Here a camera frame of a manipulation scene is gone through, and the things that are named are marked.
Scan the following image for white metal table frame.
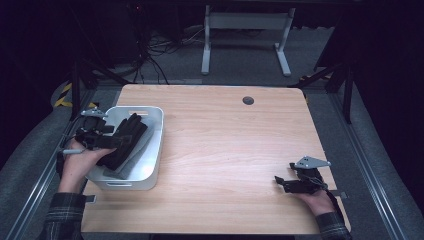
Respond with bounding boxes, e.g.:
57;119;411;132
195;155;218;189
200;4;297;78

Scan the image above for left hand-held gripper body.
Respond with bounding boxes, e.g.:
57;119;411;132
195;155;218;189
61;107;116;155

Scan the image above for yellow and black striped tape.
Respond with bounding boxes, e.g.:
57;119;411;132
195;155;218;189
53;82;100;109

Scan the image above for black metal stand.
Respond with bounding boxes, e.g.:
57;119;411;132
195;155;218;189
288;61;355;125
68;58;131;122

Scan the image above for person's left hand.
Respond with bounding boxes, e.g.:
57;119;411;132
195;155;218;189
58;139;116;194

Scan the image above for person's right hand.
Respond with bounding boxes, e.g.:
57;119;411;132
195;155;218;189
294;189;336;217

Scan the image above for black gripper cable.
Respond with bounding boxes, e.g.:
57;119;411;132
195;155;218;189
324;187;345;222

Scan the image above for aluminium floor rail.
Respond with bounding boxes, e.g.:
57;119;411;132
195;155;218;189
328;93;407;240
6;89;98;240

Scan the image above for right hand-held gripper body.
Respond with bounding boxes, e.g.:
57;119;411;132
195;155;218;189
284;155;332;195

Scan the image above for white plastic bin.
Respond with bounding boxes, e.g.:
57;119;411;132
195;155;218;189
85;105;165;192

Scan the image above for grey sock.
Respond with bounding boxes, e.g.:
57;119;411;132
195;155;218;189
102;129;156;181

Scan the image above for bundle of black cables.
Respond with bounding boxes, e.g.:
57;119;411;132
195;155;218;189
132;3;208;85

